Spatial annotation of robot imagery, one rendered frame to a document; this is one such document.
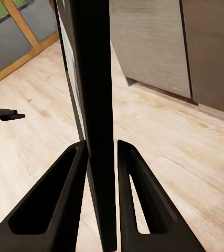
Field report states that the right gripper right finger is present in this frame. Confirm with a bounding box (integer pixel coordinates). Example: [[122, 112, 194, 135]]
[[118, 140, 206, 252]]

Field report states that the poster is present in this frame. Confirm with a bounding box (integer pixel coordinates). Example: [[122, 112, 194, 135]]
[[53, 0, 117, 252]]

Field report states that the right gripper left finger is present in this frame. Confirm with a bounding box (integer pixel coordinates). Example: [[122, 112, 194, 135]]
[[0, 140, 88, 252]]

